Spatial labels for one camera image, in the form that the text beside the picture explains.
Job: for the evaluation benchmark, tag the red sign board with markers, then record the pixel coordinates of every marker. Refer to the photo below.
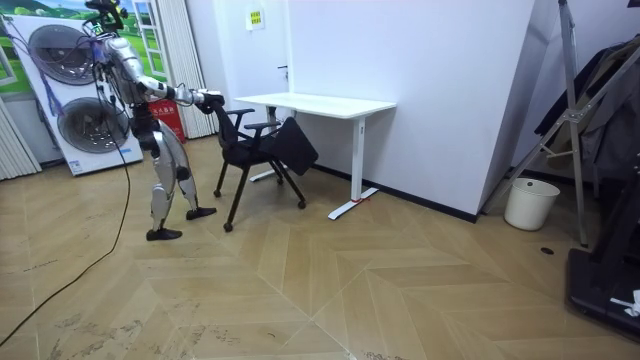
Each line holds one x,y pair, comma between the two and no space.
170,118

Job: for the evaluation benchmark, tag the landscape wall poster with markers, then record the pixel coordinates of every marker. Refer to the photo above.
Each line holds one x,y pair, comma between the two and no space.
50,7

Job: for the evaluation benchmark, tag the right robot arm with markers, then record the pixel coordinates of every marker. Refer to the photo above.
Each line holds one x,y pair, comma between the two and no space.
160,90

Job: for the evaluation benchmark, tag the white standing desk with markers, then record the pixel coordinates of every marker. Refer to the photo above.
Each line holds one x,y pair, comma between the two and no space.
320,104

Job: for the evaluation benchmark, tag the small black floor disc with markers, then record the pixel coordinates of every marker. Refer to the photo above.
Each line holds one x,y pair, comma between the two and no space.
547,250

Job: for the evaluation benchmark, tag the silver metal stand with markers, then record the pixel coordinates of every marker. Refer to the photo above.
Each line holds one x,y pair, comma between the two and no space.
570,80

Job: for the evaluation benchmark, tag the white fluted panel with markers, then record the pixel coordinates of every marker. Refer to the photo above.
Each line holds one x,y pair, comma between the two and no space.
12,145
182,60

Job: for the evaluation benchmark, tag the robot legs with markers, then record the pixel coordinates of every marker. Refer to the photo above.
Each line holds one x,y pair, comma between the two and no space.
167,160

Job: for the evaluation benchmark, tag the yellow wall label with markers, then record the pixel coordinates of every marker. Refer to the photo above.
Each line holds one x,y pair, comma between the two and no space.
255,18

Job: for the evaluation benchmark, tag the white waste bin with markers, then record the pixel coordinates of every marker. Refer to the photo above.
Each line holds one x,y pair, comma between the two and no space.
530,205

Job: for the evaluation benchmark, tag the black floor base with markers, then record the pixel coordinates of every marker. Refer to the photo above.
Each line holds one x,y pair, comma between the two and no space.
592,285

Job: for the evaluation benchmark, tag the black office chair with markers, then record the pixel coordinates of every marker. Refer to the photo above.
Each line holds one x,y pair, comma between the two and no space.
240,150

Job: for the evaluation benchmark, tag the robot body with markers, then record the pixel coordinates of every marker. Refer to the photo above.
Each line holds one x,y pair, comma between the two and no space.
123,65

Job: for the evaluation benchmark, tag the crumpled white paper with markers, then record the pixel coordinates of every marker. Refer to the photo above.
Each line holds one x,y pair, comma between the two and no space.
631,305

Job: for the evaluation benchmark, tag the dark hanging clothes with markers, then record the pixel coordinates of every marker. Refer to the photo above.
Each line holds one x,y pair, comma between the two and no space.
610,130

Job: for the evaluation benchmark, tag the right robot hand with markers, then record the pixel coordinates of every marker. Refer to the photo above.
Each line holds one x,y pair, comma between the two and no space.
211,100

